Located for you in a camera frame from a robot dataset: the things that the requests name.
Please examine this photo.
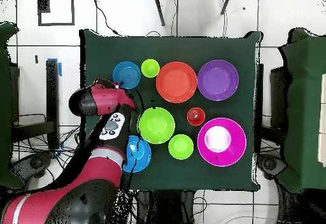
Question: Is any light green cup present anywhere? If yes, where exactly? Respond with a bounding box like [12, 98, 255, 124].
[141, 59, 160, 79]

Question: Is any small blue bowl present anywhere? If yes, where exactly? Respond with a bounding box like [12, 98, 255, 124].
[112, 60, 141, 90]

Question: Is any white box stack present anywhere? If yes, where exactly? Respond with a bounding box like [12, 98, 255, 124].
[317, 73, 326, 168]

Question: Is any medium green bowl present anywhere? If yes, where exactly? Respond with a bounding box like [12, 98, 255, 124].
[138, 106, 176, 145]

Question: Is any orange cup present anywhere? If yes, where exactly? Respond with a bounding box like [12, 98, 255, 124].
[187, 107, 206, 127]

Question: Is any wide orange bowl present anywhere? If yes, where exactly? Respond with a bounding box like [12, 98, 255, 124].
[155, 61, 198, 104]

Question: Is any small green bowl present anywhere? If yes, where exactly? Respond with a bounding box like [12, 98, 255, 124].
[167, 134, 195, 161]

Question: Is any large blue bowl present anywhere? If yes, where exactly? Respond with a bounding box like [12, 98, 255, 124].
[122, 135, 152, 174]

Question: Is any wide purple bowl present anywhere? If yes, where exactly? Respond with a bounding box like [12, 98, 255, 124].
[197, 59, 239, 102]

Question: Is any large pink bowl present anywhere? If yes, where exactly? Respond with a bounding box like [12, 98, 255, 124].
[197, 117, 247, 168]

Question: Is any dark green tablecloth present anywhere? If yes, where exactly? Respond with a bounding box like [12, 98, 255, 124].
[79, 29, 262, 192]

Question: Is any green cloth side table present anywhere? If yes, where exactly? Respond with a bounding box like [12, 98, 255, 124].
[0, 22, 25, 190]
[277, 27, 326, 194]

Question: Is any black floor cable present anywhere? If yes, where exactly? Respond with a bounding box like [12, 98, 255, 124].
[92, 0, 122, 36]

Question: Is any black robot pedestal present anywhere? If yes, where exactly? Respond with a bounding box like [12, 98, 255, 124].
[134, 190, 197, 224]

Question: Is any black camera tripod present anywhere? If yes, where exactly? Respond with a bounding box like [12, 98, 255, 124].
[155, 0, 232, 27]

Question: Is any black post with blue tape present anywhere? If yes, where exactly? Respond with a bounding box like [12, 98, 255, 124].
[45, 58, 62, 150]

